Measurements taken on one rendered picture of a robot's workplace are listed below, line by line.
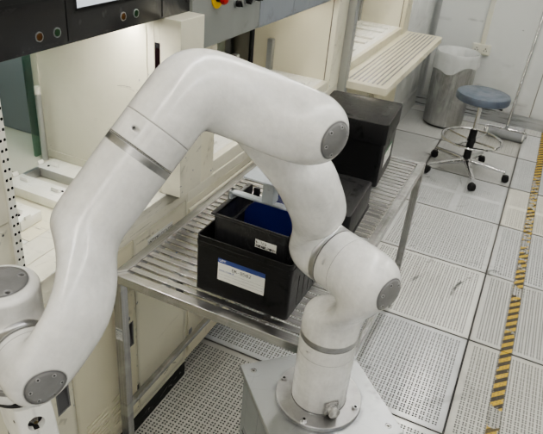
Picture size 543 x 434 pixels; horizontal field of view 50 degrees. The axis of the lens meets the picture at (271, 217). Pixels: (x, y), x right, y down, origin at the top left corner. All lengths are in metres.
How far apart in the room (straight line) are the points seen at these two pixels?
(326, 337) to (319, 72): 2.08
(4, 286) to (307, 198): 0.45
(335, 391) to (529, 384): 1.60
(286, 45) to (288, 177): 2.25
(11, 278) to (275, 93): 0.38
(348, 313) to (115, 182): 0.54
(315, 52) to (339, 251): 2.08
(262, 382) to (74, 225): 0.78
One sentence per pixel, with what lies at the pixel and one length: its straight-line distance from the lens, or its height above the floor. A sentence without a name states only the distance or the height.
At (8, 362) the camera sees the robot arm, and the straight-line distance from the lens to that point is 0.70.
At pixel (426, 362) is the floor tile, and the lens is 2.68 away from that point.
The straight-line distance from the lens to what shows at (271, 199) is 1.52.
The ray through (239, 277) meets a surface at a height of 0.84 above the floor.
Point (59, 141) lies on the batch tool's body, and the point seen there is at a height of 0.94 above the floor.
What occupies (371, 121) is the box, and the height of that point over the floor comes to 1.01.
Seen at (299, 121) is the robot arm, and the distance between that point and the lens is 0.75.
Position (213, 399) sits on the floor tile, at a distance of 2.37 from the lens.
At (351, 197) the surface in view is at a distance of 1.94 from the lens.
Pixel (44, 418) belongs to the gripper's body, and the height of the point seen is 1.13.
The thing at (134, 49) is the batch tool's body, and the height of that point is 1.30.
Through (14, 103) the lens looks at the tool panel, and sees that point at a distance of 2.32.
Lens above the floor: 1.75
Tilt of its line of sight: 30 degrees down
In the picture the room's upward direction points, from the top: 6 degrees clockwise
